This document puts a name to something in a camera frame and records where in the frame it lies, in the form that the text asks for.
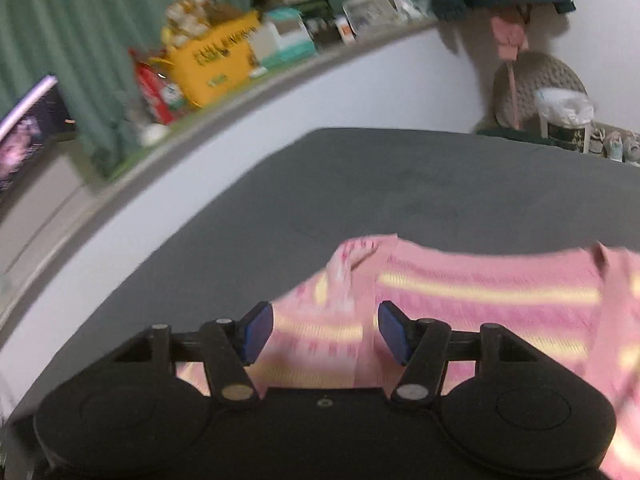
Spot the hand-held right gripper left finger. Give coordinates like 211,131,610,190
112,301,275,409

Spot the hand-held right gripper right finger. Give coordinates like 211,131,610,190
377,300,539,407

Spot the pink knit sweater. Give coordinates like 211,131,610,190
175,232,640,480

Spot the grey curved ledge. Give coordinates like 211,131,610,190
0,17,441,341

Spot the white bowl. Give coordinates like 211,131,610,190
140,124,170,145

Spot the grey slatted cabinet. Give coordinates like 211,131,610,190
0,145,101,281

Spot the red packet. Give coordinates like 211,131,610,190
134,57,188,127

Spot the yellow cardboard box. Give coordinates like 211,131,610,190
167,10,266,106

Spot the white bag on bin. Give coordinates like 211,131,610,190
536,87,597,155

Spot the pale sneaker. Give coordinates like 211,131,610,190
600,130,626,161
622,130,640,165

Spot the white and teal box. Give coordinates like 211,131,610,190
250,7,317,69

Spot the round woven cushion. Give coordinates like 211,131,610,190
492,52,588,131

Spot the curved computer monitor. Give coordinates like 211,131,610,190
0,75,73,196

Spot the pink hanging cloth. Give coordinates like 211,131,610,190
490,10,531,128

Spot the plush monkey toy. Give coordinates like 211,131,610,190
161,0,216,46

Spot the clear zip pouch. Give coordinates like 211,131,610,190
342,0,416,33

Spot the green curtain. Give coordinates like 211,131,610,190
0,0,431,176

